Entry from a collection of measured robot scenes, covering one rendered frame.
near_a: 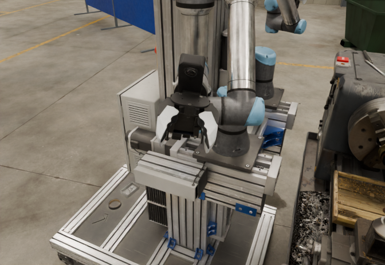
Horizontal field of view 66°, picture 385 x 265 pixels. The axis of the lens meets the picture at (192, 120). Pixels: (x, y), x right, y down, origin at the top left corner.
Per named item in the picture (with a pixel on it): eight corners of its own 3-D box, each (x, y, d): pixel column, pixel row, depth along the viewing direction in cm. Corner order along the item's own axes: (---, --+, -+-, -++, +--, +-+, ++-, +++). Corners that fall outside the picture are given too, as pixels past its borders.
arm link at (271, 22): (279, 35, 159) (282, 14, 154) (261, 31, 166) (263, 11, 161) (286, 32, 164) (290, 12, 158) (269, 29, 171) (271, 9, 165)
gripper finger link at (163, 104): (174, 129, 50) (191, 107, 57) (175, 120, 49) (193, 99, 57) (149, 121, 51) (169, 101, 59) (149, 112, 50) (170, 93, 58)
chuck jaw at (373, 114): (378, 134, 136) (366, 113, 133) (390, 130, 133) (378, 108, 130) (381, 147, 127) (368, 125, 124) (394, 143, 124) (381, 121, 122)
